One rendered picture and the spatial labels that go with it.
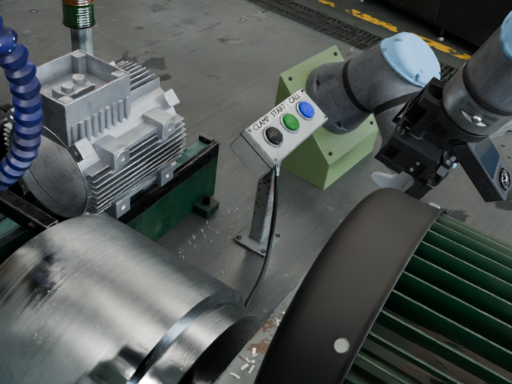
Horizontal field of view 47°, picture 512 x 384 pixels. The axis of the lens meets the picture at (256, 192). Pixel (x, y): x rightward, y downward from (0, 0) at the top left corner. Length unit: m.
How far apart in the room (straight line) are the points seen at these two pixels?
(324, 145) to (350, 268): 0.92
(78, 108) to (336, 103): 0.56
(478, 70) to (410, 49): 0.50
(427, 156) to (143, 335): 0.39
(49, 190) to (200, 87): 0.67
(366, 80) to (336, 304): 0.88
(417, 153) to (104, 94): 0.42
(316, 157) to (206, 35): 0.71
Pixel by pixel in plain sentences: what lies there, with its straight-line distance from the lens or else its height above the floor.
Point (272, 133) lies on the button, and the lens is 0.88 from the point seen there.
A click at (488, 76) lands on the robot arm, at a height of 1.31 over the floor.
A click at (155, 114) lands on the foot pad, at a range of 0.90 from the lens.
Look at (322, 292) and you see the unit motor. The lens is 0.29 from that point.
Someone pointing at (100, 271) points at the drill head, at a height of 1.16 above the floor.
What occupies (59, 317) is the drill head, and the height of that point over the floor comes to 1.16.
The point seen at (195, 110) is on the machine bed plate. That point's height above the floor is 0.80.
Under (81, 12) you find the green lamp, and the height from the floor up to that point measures 1.06.
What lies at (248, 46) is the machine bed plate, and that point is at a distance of 1.76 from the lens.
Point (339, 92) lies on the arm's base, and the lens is 1.18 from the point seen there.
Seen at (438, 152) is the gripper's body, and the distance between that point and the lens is 0.72.
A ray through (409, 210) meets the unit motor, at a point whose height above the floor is 1.36.
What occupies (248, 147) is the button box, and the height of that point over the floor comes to 1.05.
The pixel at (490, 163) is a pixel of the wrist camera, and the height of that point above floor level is 1.18.
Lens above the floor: 1.56
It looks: 39 degrees down
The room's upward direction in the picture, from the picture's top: 9 degrees clockwise
